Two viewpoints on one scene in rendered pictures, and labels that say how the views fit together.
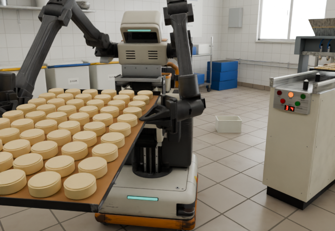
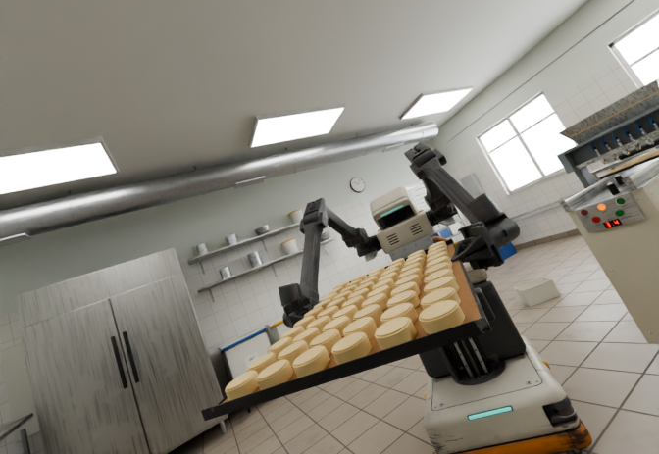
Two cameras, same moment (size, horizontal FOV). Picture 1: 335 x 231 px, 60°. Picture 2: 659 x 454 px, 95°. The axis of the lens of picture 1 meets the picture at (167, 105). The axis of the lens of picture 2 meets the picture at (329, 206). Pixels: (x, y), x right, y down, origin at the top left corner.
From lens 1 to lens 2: 0.20 m
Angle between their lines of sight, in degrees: 27
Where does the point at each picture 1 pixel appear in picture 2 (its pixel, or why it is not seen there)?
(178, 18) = (430, 165)
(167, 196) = (523, 398)
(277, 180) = not seen: outside the picture
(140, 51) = (401, 230)
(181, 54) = (453, 192)
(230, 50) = not seen: hidden behind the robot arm
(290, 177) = not seen: outside the picture
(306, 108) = (636, 212)
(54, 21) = (315, 227)
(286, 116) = (616, 236)
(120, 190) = (454, 411)
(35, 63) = (312, 269)
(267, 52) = (529, 200)
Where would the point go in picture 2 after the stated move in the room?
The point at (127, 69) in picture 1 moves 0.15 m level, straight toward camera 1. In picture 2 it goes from (396, 254) to (399, 254)
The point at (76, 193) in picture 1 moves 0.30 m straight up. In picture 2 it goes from (443, 322) to (335, 98)
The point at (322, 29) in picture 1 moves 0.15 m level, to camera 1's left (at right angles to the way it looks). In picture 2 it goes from (582, 133) to (561, 143)
